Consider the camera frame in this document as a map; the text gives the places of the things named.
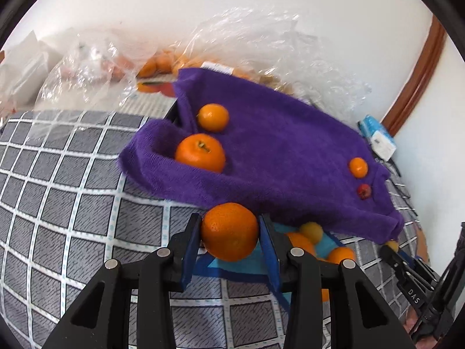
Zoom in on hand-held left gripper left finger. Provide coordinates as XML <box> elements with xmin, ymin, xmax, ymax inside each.
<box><xmin>44</xmin><ymin>213</ymin><xmax>203</xmax><ymax>349</ymax></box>

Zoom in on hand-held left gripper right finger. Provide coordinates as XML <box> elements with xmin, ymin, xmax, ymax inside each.
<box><xmin>258</xmin><ymin>214</ymin><xmax>411</xmax><ymax>349</ymax></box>

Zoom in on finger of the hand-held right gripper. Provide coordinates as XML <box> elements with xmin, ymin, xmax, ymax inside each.
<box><xmin>380</xmin><ymin>244</ymin><xmax>418</xmax><ymax>285</ymax></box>
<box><xmin>398</xmin><ymin>249</ymin><xmax>436</xmax><ymax>292</ymax></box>

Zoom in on small orange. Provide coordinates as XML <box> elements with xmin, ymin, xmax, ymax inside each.
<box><xmin>349</xmin><ymin>157</ymin><xmax>369</xmax><ymax>179</ymax></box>

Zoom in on large orange with stem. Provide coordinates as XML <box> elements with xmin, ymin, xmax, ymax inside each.
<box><xmin>175</xmin><ymin>133</ymin><xmax>226</xmax><ymax>174</ymax></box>

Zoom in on purple towel covered tray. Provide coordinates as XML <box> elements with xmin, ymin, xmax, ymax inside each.
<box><xmin>117</xmin><ymin>67</ymin><xmax>405</xmax><ymax>245</ymax></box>

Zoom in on person's right hand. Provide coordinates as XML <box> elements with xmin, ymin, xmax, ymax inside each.
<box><xmin>404</xmin><ymin>307</ymin><xmax>430</xmax><ymax>349</ymax></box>

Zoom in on white and blue box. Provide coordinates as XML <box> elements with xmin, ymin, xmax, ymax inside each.
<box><xmin>358</xmin><ymin>115</ymin><xmax>397</xmax><ymax>161</ymax></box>

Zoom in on grey checkered bed sheet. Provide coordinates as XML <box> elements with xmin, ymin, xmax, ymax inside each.
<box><xmin>0</xmin><ymin>111</ymin><xmax>433</xmax><ymax>349</ymax></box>

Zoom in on pile of bagged oranges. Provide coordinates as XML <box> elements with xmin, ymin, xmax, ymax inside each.
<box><xmin>138</xmin><ymin>49</ymin><xmax>262</xmax><ymax>81</ymax></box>

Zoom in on small clear plastic bag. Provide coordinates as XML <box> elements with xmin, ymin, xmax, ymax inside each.
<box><xmin>36</xmin><ymin>31</ymin><xmax>146</xmax><ymax>111</ymax></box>

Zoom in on large clear plastic bag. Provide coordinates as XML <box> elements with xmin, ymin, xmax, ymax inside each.
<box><xmin>138</xmin><ymin>5</ymin><xmax>373</xmax><ymax>117</ymax></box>

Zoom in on white plastic bag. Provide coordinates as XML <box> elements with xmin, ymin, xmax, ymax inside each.
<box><xmin>0</xmin><ymin>31</ymin><xmax>64</xmax><ymax>114</ymax></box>

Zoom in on black cables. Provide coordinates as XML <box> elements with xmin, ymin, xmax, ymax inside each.
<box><xmin>378</xmin><ymin>153</ymin><xmax>418</xmax><ymax>219</ymax></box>

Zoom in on brown wooden door frame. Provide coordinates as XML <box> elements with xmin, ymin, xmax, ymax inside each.
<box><xmin>380</xmin><ymin>15</ymin><xmax>447</xmax><ymax>137</ymax></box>

